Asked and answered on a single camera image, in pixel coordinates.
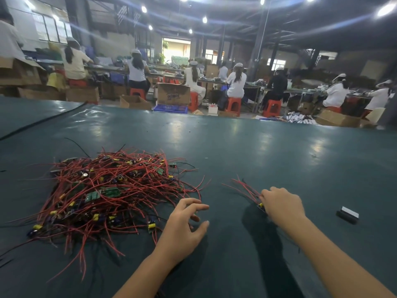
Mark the person's right forearm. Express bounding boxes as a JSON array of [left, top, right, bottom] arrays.
[[280, 214, 397, 298]]

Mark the dark green table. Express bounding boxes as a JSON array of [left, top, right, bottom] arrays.
[[0, 97, 397, 298]]

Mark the large open cardboard box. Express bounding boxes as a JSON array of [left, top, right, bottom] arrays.
[[0, 57, 45, 86]]

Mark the grid window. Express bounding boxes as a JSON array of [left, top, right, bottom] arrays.
[[31, 0, 74, 42]]

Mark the person's right hand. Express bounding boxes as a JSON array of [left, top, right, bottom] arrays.
[[259, 186, 309, 236]]

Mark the yellow sack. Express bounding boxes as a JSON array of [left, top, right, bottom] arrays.
[[46, 72, 68, 91]]

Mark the pile of red-wired boards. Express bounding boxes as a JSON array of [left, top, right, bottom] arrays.
[[0, 142, 206, 283]]

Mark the blue plastic crate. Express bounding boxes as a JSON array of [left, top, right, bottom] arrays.
[[153, 105, 189, 114]]

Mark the person's left hand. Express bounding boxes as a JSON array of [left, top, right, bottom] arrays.
[[154, 197, 211, 266]]

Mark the small black grey block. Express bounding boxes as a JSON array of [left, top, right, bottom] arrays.
[[336, 206, 361, 225]]

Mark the heap of black white items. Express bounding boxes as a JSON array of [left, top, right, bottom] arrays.
[[285, 111, 318, 125]]

